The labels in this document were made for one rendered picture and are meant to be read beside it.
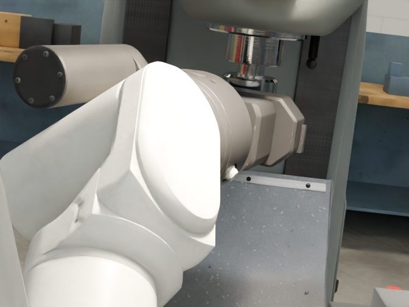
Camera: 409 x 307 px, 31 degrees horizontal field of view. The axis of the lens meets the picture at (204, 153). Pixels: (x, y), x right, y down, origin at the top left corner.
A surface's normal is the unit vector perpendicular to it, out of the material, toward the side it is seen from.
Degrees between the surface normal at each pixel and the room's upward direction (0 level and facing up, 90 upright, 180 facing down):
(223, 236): 63
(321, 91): 90
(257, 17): 131
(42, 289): 45
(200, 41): 90
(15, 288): 74
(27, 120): 90
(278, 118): 89
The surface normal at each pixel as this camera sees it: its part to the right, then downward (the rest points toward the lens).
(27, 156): -0.58, -0.42
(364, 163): 0.00, 0.22
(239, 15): -0.29, 0.80
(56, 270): -0.32, -0.71
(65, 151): -0.50, -0.12
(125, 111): -0.60, -0.60
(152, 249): 0.53, 0.14
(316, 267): 0.04, -0.25
